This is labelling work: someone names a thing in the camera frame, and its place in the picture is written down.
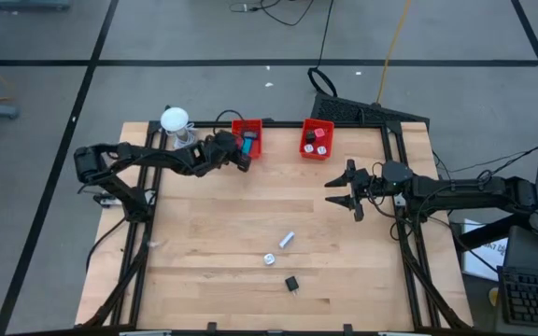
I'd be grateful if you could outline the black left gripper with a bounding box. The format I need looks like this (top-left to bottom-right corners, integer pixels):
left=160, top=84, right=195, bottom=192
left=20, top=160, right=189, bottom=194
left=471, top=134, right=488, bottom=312
left=200, top=132, right=254, bottom=174

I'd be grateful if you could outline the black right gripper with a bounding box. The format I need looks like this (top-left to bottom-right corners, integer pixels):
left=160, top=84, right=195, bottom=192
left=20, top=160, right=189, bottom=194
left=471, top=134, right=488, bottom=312
left=323, top=158, right=386, bottom=223

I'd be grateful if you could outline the red plastic basket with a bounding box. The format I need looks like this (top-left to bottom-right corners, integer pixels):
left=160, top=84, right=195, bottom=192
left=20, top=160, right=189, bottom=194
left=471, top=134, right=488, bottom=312
left=299, top=118, right=335, bottom=161
left=230, top=118, right=264, bottom=161

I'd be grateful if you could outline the white mushroom table lamp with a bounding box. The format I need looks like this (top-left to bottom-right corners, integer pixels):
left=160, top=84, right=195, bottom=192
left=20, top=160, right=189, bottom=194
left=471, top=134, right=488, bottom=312
left=160, top=106, right=201, bottom=155

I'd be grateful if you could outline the black perforated panel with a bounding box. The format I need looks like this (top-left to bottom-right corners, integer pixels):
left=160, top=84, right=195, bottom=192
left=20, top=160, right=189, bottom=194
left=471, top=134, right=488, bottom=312
left=309, top=91, right=432, bottom=128

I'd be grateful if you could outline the white paper sheet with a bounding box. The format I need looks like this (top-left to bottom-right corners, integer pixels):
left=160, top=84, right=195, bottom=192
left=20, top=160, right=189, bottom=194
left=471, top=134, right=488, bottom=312
left=460, top=217, right=509, bottom=282

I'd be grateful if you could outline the black computer keyboard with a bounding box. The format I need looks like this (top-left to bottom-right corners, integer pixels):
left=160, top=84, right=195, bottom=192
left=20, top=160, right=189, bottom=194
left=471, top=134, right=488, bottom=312
left=497, top=265, right=538, bottom=333

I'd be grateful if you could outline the black aluminium table frame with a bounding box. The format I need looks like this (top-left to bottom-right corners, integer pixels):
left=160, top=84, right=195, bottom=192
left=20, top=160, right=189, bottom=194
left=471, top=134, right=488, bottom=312
left=81, top=119, right=474, bottom=330

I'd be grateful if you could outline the white coiled lamp cable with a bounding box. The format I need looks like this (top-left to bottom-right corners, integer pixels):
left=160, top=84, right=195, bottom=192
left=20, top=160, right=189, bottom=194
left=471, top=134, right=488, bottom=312
left=173, top=121, right=200, bottom=151

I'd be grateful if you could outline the black looped floor cable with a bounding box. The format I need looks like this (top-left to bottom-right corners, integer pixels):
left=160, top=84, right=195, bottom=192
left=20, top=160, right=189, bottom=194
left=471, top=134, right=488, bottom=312
left=306, top=0, right=339, bottom=98

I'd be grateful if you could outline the yellow hanging cable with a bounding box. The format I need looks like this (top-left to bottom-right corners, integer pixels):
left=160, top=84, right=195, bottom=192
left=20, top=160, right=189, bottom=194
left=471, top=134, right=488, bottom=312
left=375, top=0, right=413, bottom=105

